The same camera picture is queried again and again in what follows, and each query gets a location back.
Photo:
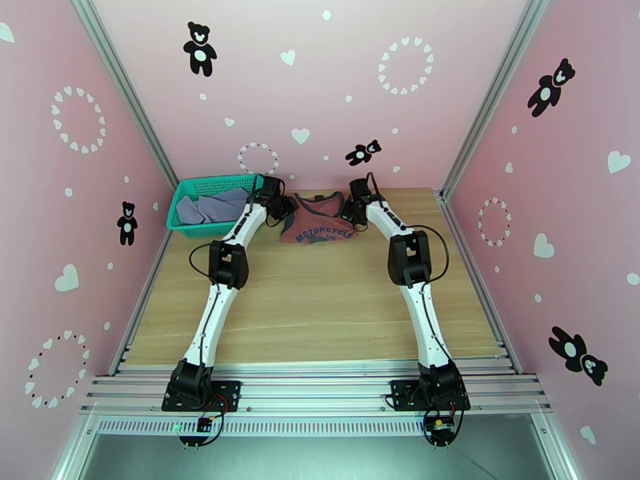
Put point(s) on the red sleeveless tank top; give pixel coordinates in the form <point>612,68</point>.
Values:
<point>320,228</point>

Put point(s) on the purple fabric garment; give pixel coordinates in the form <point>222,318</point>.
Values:
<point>210,208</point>

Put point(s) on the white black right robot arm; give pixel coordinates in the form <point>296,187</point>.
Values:
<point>425,323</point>

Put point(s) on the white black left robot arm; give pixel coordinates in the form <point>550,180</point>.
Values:
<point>205,328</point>

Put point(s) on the teal plastic mesh basket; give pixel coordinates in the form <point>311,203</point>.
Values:
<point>200,182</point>

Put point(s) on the perforated metal strip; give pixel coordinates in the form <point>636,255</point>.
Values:
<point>320,427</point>

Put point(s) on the black power connector board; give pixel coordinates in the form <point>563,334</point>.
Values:
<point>204,424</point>

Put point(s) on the black yellow power connector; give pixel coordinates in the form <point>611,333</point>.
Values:
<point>441,429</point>

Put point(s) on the grey sheet metal panel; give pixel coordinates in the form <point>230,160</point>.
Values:
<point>320,458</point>

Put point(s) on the aluminium table side rail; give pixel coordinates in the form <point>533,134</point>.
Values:
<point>144,293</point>
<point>457,233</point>

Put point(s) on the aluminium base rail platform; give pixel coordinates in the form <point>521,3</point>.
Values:
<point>320,388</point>

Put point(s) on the aluminium frame post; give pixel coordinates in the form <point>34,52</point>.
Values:
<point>495,93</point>
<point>127,93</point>

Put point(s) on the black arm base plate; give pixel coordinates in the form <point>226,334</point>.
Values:
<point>402,393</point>
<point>227,393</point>

